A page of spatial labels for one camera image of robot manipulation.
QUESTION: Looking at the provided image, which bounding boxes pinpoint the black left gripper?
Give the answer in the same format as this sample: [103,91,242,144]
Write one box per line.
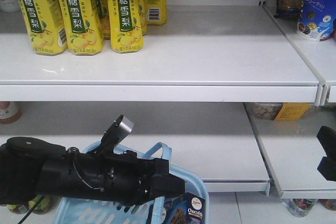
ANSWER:
[36,153,184,206]

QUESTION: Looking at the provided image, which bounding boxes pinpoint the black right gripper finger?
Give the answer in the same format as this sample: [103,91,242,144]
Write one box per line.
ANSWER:
[317,156,335,181]
[317,126,335,159]

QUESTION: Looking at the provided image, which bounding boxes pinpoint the Chocofello cookie box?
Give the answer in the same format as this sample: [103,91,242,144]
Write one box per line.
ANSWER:
[159,193,206,224]

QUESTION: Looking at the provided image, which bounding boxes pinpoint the light blue plastic basket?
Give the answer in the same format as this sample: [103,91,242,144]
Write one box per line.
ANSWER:
[54,141,210,224]

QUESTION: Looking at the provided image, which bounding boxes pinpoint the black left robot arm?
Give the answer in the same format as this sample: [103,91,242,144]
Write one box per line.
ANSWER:
[1,137,185,206]

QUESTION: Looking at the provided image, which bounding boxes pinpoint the clear cookie tub yellow label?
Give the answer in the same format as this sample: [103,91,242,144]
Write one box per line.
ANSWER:
[244,102,316,121]

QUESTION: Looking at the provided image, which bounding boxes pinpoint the white store shelving unit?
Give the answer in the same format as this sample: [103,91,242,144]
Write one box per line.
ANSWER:
[1,0,335,198]

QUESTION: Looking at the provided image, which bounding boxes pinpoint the blue Oreo cup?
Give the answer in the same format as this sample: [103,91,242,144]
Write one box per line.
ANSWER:
[297,0,335,41]

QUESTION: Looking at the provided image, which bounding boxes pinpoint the yellow pear drink bottle right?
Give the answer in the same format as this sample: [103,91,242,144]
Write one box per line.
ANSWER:
[107,0,144,54]

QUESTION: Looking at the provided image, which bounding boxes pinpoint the yellow pear drink bottle middle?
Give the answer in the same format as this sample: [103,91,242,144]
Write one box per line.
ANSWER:
[59,0,104,56]

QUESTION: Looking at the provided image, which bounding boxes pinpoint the yellow pear drink bottle left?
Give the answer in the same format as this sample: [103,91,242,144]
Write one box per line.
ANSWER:
[18,0,68,56]

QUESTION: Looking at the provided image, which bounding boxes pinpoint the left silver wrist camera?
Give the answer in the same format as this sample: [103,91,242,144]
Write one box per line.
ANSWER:
[99,114,134,154]

